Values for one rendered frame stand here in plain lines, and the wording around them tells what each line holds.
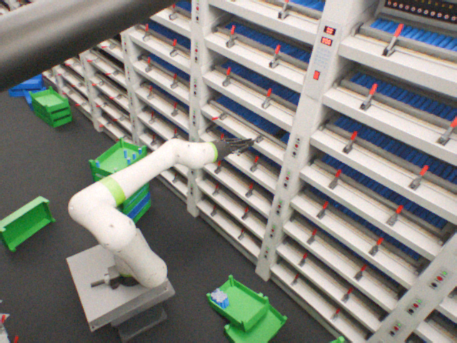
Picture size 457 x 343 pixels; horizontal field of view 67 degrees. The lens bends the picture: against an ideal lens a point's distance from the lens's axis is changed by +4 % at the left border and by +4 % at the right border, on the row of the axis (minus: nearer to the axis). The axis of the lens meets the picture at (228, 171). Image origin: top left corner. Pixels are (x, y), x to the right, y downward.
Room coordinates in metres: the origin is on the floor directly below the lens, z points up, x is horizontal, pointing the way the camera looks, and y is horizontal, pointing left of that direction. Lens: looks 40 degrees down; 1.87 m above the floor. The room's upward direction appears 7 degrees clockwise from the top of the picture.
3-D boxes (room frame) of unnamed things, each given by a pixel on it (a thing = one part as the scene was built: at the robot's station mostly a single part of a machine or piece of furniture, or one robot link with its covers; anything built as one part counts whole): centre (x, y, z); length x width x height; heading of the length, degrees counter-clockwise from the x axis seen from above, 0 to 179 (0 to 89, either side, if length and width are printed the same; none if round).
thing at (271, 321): (0.91, -0.26, 0.04); 0.30 x 0.20 x 0.08; 139
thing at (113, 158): (1.63, 0.69, 0.52); 0.30 x 0.20 x 0.08; 161
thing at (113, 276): (0.90, 0.46, 0.40); 0.26 x 0.15 x 0.06; 119
